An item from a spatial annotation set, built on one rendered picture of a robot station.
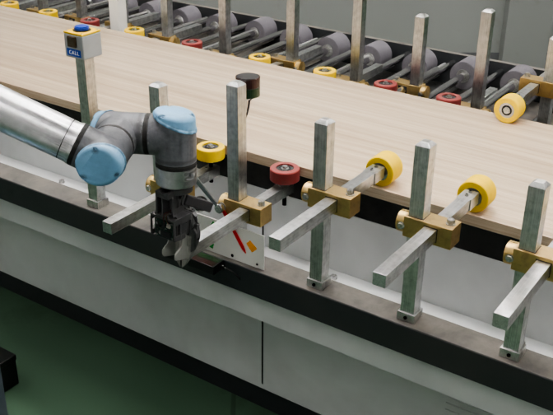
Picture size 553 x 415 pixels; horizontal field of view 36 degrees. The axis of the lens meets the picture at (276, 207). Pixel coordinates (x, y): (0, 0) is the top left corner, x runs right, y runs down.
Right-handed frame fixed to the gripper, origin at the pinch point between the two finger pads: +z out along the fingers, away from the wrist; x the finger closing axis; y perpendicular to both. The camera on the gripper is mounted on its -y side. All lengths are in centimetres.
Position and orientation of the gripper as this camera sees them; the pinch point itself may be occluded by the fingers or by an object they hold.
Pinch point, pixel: (183, 260)
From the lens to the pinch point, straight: 201.3
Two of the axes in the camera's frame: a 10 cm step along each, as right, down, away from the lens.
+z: -0.3, 9.1, 4.2
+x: 8.2, 2.6, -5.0
